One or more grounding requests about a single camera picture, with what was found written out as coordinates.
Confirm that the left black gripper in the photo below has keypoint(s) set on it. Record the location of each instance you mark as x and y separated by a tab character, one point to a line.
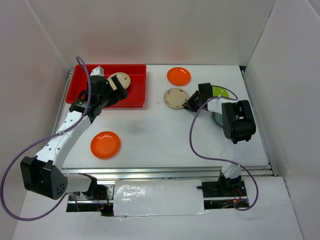
116	97

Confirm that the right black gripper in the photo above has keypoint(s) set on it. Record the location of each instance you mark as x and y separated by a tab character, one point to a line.
190	104

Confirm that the cream floral plate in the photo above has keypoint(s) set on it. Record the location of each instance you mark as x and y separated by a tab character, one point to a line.
122	77
174	98

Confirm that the orange plate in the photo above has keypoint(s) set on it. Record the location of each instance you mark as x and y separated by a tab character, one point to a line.
105	145
178	76

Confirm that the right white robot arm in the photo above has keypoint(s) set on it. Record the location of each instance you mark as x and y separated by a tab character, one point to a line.
237	121

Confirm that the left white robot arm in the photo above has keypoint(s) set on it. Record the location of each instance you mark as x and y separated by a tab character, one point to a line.
42	174

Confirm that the red plastic bin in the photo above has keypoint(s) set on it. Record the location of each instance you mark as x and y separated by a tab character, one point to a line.
136	90

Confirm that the blue white patterned plate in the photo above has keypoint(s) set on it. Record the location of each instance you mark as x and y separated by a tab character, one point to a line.
217	118

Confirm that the green plate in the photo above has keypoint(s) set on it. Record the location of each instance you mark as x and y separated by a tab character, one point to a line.
219	91

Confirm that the white foil cover plate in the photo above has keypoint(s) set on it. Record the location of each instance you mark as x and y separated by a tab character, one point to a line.
158	198

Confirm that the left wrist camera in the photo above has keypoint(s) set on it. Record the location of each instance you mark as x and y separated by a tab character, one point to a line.
97	71

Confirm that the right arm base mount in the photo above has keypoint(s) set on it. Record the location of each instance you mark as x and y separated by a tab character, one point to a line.
219	195

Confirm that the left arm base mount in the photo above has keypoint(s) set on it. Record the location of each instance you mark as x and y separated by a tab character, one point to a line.
101	201

